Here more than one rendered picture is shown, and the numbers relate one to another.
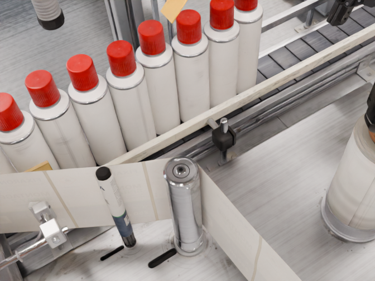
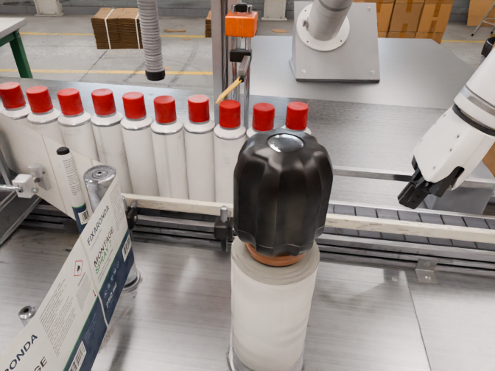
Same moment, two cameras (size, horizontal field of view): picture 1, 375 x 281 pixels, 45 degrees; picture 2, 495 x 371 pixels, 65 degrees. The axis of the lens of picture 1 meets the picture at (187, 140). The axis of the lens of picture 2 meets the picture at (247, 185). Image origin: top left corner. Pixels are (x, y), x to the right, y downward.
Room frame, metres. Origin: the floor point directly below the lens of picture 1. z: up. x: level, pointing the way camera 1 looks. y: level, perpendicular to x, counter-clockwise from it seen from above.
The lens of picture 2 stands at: (0.03, -0.35, 1.33)
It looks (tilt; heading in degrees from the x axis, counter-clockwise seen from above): 36 degrees down; 34
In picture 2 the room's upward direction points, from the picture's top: 2 degrees clockwise
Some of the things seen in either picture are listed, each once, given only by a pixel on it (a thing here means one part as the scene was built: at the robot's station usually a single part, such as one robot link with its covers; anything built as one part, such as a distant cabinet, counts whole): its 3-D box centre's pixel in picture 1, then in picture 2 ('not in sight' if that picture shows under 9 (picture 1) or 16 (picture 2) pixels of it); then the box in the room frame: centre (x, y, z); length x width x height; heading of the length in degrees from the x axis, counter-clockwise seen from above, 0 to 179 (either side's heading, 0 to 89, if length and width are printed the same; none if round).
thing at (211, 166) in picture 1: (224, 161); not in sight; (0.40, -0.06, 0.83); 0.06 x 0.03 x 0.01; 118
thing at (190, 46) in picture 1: (191, 72); (230, 160); (0.47, -0.02, 0.98); 0.05 x 0.05 x 0.20
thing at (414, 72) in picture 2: not in sight; (362, 73); (1.51, 0.12, 0.81); 0.90 x 0.90 x 0.04; 36
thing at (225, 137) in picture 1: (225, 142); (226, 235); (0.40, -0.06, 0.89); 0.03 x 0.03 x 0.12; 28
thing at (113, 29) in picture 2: not in sight; (127, 27); (3.10, 3.44, 0.16); 0.65 x 0.54 x 0.32; 131
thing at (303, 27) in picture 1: (308, 25); not in sight; (0.72, -0.27, 0.83); 0.06 x 0.03 x 0.01; 115
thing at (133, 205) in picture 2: not in sight; (132, 218); (0.34, 0.10, 0.89); 0.06 x 0.03 x 0.12; 28
